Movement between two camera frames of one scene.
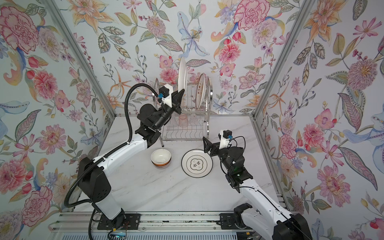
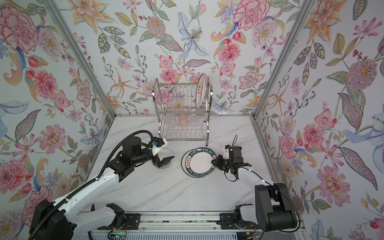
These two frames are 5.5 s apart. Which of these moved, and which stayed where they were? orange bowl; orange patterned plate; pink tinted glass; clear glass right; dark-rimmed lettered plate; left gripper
Moved: left gripper; dark-rimmed lettered plate
Stayed: orange bowl; clear glass right; orange patterned plate; pink tinted glass
